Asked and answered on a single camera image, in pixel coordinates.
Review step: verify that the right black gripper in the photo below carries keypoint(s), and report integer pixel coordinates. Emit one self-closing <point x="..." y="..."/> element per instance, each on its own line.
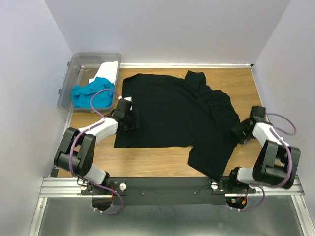
<point x="236" y="129"/>

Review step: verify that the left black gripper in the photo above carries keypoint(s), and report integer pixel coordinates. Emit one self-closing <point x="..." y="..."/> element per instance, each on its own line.
<point x="135" y="123"/>

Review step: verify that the black t shirt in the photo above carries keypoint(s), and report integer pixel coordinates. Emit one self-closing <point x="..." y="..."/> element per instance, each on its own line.
<point x="175" y="112"/>

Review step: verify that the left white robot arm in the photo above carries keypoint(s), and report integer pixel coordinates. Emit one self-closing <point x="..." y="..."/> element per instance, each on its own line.
<point x="76" y="150"/>

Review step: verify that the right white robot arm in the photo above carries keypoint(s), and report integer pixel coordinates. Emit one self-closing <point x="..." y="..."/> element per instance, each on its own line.
<point x="277" y="162"/>

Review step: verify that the white t shirt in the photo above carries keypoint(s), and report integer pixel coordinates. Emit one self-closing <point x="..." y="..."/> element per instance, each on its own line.
<point x="107" y="70"/>

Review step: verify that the teal t shirt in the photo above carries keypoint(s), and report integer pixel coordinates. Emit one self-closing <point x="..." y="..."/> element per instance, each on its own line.
<point x="81" y="96"/>

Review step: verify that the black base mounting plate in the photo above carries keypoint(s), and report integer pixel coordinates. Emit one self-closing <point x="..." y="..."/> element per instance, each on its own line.
<point x="160" y="191"/>

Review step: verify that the clear plastic storage bin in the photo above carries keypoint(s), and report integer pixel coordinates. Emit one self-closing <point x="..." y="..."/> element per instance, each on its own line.
<point x="82" y="67"/>

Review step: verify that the aluminium frame rail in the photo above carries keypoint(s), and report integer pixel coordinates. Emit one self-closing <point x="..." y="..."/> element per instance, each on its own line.
<point x="63" y="211"/>

